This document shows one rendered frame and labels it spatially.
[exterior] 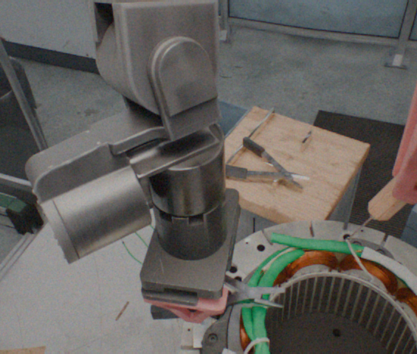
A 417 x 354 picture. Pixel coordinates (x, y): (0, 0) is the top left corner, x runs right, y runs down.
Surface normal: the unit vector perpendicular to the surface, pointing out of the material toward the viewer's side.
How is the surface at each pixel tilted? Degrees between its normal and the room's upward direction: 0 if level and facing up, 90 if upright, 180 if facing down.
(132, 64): 69
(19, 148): 93
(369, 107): 0
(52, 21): 90
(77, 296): 0
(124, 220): 82
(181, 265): 1
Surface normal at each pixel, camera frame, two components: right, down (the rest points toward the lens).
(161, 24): 0.45, 0.31
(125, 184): 0.28, -0.16
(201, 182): 0.46, 0.63
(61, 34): -0.38, 0.68
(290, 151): -0.07, -0.69
